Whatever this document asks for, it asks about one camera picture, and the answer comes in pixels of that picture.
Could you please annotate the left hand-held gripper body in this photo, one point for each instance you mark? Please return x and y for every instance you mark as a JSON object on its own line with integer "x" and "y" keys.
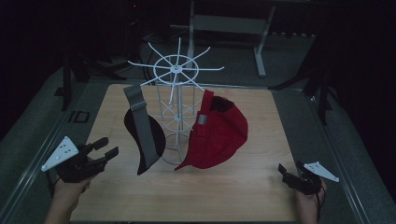
{"x": 77, "y": 166}

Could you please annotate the white metal table frame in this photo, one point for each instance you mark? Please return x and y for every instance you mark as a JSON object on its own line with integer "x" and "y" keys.
{"x": 232, "y": 23}

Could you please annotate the person's right hand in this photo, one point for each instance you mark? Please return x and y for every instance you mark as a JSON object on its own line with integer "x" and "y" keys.
{"x": 308, "y": 207}

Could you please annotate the red baseball cap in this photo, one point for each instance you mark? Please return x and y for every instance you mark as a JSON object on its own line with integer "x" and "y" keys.
{"x": 221, "y": 137}

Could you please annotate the black metal stand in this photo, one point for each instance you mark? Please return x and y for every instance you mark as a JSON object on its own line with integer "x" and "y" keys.
{"x": 67, "y": 82}
{"x": 323, "y": 99}

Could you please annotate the black rectangular floor frame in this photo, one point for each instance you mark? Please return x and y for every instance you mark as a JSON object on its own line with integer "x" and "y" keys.
{"x": 79, "y": 116}

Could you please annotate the person's left hand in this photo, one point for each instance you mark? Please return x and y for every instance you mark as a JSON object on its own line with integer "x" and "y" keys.
{"x": 70, "y": 189}

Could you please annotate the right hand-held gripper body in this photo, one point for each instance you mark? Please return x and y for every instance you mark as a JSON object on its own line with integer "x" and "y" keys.
{"x": 319, "y": 170}

